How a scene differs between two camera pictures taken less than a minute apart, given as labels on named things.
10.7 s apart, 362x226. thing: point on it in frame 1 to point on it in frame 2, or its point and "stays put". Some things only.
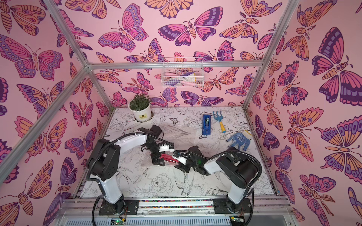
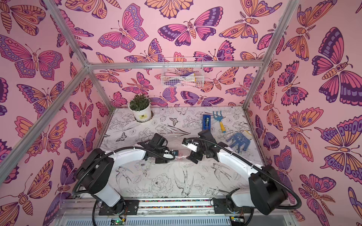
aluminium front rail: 176,212 stays put
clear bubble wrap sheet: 144,166 to 180,152
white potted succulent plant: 140,105 stays put
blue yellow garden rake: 219,118 stays put
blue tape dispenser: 206,125 stays put
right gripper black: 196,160 to 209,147
